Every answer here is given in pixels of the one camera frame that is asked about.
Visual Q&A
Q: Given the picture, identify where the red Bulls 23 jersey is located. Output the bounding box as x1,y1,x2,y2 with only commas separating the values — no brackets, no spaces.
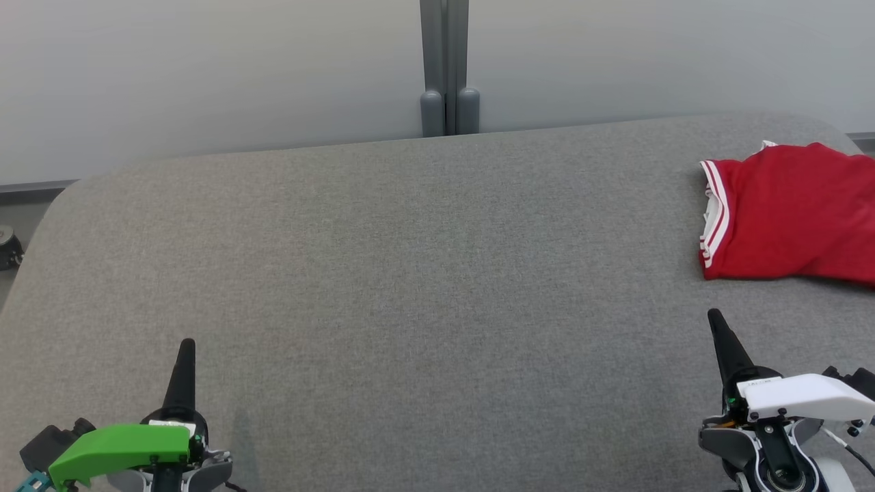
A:
698,141,875,287

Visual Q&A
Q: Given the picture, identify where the grey partition post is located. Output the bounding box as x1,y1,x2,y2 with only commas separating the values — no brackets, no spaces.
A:
420,0,470,136

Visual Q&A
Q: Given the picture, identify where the dark round floor device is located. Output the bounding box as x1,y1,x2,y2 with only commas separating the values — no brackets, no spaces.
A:
0,225,25,271

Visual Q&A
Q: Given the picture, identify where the grey cylinder post foot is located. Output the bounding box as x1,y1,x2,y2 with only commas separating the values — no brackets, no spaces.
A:
455,86,481,135
419,89,446,138

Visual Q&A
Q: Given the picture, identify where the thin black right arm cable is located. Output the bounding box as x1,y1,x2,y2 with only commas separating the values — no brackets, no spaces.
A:
820,426,875,477

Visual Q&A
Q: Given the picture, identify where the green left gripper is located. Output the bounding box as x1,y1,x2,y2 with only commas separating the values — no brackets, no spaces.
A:
47,338,234,492

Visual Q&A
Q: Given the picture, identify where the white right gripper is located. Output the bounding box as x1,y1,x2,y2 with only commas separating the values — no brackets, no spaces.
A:
707,309,875,439

